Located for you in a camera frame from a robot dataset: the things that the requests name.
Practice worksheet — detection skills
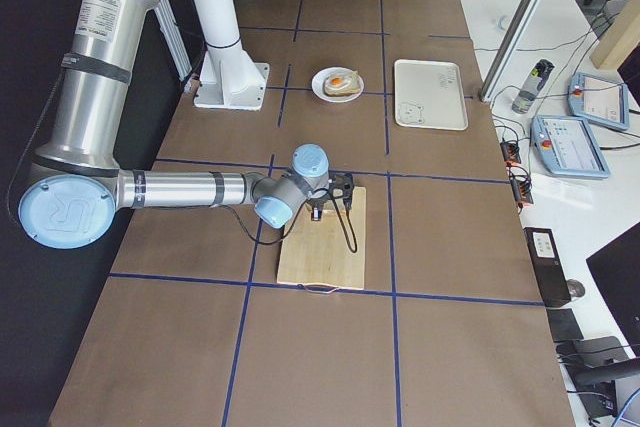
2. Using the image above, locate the black monitor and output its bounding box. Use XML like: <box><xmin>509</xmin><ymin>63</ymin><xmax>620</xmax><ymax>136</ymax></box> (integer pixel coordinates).
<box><xmin>587</xmin><ymin>224</ymin><xmax>639</xmax><ymax>354</ymax></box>

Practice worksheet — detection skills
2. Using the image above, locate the wooden cutting board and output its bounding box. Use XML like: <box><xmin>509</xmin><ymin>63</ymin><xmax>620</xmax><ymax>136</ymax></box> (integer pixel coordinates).
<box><xmin>276</xmin><ymin>187</ymin><xmax>366</xmax><ymax>290</ymax></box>

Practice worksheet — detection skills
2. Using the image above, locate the wooden block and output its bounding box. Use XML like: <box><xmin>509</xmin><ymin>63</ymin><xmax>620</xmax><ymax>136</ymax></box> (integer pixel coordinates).
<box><xmin>590</xmin><ymin>0</ymin><xmax>640</xmax><ymax>70</ymax></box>

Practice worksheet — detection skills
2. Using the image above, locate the orange black connector lower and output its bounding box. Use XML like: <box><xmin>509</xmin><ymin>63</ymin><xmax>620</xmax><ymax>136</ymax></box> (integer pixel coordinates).
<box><xmin>509</xmin><ymin>172</ymin><xmax>534</xmax><ymax>208</ymax></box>

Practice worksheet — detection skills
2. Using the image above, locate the aluminium side rail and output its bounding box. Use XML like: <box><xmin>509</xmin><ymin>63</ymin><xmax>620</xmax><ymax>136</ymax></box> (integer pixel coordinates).
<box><xmin>154</xmin><ymin>0</ymin><xmax>191</xmax><ymax>81</ymax></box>

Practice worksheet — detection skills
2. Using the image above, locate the toast with fried egg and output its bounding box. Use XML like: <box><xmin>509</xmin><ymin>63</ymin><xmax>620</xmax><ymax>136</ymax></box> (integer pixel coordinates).
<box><xmin>323</xmin><ymin>71</ymin><xmax>360</xmax><ymax>97</ymax></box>

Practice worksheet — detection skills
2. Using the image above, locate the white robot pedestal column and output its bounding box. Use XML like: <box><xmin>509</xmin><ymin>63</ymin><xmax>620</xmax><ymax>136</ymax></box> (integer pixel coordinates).
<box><xmin>194</xmin><ymin>0</ymin><xmax>270</xmax><ymax>111</ymax></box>

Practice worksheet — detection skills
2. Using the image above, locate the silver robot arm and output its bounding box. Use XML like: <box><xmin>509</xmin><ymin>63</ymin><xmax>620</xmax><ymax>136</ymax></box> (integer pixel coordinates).
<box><xmin>16</xmin><ymin>0</ymin><xmax>330</xmax><ymax>249</ymax></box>

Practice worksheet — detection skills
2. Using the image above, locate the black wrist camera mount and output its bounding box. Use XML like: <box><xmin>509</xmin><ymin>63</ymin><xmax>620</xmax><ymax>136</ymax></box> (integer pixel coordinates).
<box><xmin>329</xmin><ymin>173</ymin><xmax>354</xmax><ymax>212</ymax></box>

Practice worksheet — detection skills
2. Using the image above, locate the orange black connector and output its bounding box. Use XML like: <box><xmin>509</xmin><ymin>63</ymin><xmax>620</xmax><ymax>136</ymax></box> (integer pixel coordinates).
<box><xmin>500</xmin><ymin>140</ymin><xmax>522</xmax><ymax>167</ymax></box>
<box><xmin>509</xmin><ymin>172</ymin><xmax>534</xmax><ymax>208</ymax></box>

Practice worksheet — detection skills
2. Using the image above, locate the black power supply box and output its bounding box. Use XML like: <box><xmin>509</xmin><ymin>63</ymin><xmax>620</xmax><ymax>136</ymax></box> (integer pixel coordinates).
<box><xmin>523</xmin><ymin>227</ymin><xmax>571</xmax><ymax>308</ymax></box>

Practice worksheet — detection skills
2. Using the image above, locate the aluminium frame post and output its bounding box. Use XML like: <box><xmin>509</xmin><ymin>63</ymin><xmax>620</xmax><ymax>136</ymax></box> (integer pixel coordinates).
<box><xmin>479</xmin><ymin>0</ymin><xmax>541</xmax><ymax>101</ymax></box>

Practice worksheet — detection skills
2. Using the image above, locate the clear water bottle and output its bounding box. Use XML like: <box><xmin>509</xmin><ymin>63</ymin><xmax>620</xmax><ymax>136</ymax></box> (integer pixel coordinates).
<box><xmin>511</xmin><ymin>59</ymin><xmax>554</xmax><ymax>114</ymax></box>

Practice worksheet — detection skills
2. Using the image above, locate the orange black connector upper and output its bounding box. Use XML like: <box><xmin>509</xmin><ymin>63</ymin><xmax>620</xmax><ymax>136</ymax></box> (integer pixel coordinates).
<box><xmin>500</xmin><ymin>140</ymin><xmax>522</xmax><ymax>167</ymax></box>

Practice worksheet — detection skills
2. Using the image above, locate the black desk device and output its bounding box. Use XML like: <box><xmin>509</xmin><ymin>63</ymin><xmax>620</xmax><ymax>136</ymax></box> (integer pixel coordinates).
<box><xmin>556</xmin><ymin>336</ymin><xmax>639</xmax><ymax>419</ymax></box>

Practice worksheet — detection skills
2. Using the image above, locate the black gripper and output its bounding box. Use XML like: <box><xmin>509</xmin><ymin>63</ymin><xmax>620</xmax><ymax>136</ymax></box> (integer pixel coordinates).
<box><xmin>308</xmin><ymin>199</ymin><xmax>328</xmax><ymax>222</ymax></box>

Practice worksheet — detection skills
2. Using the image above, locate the near teach pendant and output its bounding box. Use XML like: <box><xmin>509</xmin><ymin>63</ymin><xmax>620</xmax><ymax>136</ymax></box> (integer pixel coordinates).
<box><xmin>530</xmin><ymin>115</ymin><xmax>610</xmax><ymax>179</ymax></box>

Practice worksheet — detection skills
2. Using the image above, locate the white tray with bear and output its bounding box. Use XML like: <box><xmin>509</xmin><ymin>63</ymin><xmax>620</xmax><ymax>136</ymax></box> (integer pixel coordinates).
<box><xmin>394</xmin><ymin>59</ymin><xmax>468</xmax><ymax>131</ymax></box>

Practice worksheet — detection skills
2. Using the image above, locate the teach pendant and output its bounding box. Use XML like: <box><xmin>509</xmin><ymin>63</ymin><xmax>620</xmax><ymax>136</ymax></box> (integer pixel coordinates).
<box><xmin>567</xmin><ymin>72</ymin><xmax>630</xmax><ymax>131</ymax></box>
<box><xmin>530</xmin><ymin>115</ymin><xmax>610</xmax><ymax>179</ymax></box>

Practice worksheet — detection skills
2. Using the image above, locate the black camera cable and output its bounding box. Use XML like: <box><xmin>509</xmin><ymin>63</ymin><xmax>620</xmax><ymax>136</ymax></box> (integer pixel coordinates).
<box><xmin>227</xmin><ymin>186</ymin><xmax>359</xmax><ymax>255</ymax></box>

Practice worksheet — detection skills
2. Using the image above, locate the far teach pendant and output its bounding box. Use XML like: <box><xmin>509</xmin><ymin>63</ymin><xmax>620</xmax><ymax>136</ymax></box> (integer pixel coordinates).
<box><xmin>567</xmin><ymin>72</ymin><xmax>630</xmax><ymax>131</ymax></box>

